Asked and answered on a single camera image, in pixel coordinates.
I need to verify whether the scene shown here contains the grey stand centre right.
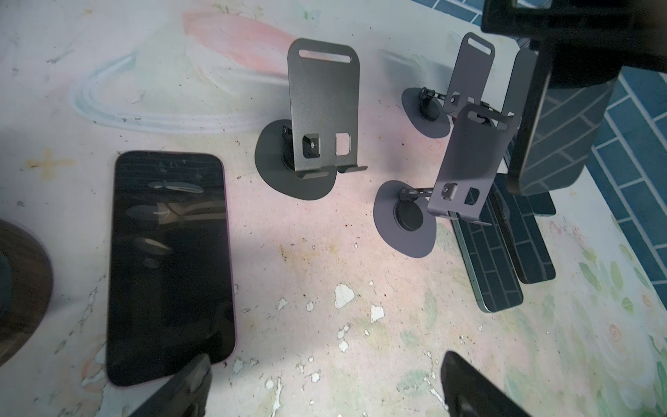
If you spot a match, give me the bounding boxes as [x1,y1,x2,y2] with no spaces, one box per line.
[373,104,521,258]

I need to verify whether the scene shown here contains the grey stand wooden base left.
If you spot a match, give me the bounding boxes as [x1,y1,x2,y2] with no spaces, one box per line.
[1,221,54,364]

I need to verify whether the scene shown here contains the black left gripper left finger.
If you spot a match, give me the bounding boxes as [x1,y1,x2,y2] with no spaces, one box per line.
[130,354,212,417]

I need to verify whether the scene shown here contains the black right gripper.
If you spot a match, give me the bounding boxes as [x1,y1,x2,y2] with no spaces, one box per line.
[481,1,666,89]

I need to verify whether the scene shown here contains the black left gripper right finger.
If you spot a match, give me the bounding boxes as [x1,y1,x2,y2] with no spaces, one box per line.
[441,351,529,417]

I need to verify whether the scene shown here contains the grey stand rear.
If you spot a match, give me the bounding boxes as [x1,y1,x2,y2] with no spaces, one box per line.
[401,32,495,139]

